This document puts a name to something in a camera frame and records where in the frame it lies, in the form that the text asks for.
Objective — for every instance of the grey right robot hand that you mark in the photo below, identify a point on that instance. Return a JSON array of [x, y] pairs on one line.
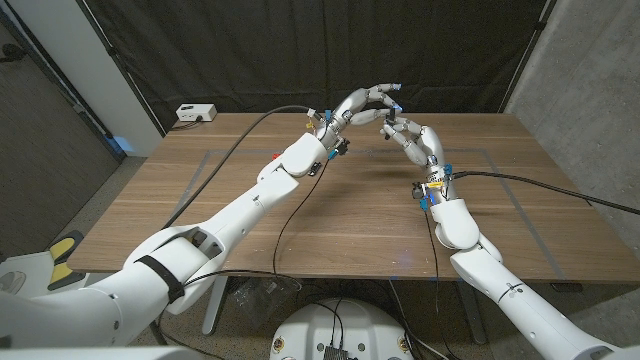
[[430, 147]]

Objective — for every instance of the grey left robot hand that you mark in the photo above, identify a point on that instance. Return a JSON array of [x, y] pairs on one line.
[[350, 107]]

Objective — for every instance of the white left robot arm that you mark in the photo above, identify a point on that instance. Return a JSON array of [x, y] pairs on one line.
[[225, 220]]

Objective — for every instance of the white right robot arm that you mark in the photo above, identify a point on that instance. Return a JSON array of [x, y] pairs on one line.
[[500, 285]]

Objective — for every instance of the white power strip box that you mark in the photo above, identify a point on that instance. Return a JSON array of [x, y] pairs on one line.
[[196, 112]]

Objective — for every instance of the black backdrop curtain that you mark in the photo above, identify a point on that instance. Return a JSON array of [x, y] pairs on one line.
[[325, 50]]

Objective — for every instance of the black backdrop stand pole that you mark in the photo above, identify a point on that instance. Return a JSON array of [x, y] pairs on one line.
[[528, 55], [121, 68]]

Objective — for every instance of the grey table leg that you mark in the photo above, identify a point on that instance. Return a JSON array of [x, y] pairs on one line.
[[472, 315]]

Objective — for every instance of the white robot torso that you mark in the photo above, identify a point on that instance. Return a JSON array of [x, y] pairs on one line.
[[370, 330]]

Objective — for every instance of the clear plastic bag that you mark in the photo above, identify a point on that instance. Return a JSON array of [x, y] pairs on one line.
[[260, 300]]

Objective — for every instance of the black torso device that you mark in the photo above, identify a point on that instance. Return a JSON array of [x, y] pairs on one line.
[[336, 353]]

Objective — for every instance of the white table leg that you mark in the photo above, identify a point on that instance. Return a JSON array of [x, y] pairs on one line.
[[215, 310]]

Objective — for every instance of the yellow and black floor tool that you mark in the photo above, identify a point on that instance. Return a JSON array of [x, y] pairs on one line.
[[62, 272]]

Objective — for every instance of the white floor board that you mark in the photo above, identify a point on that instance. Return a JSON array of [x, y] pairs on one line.
[[35, 270]]

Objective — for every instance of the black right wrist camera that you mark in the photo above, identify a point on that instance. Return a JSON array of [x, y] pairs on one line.
[[416, 190]]

